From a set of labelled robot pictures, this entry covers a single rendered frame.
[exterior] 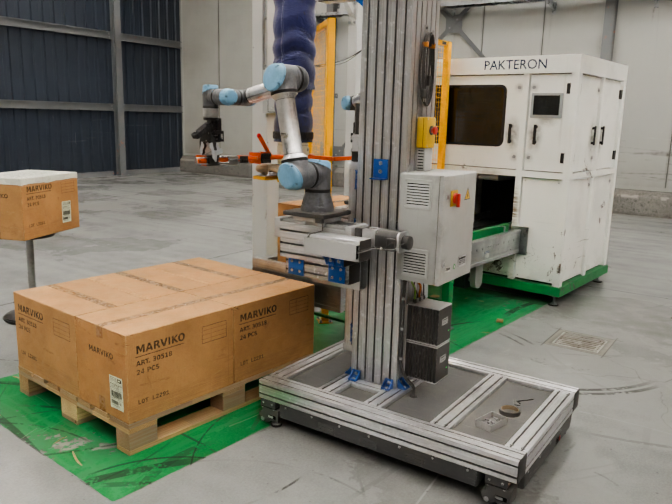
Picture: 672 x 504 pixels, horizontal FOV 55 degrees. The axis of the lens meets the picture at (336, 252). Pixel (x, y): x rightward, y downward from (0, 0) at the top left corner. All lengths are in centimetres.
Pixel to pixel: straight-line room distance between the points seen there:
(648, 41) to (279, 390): 982
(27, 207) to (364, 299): 248
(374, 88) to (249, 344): 140
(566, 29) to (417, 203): 966
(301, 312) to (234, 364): 51
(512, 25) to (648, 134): 301
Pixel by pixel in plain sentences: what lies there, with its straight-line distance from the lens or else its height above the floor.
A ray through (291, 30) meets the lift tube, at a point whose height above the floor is 189.
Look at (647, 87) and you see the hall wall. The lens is 1187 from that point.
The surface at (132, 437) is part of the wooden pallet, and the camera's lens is 304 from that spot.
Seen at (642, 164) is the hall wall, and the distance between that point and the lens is 1186.
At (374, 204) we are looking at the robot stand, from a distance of 294.
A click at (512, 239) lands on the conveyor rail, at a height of 53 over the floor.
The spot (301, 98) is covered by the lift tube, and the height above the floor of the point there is 155.
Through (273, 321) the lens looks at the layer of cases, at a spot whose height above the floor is 40.
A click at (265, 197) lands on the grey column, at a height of 86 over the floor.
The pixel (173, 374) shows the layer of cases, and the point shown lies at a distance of 307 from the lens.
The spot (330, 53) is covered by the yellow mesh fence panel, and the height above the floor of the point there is 187.
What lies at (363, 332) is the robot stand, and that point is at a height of 46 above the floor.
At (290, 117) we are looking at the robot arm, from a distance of 283.
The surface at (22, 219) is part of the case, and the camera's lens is 464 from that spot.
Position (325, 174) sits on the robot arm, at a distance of 290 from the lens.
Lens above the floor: 145
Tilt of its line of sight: 12 degrees down
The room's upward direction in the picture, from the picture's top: 1 degrees clockwise
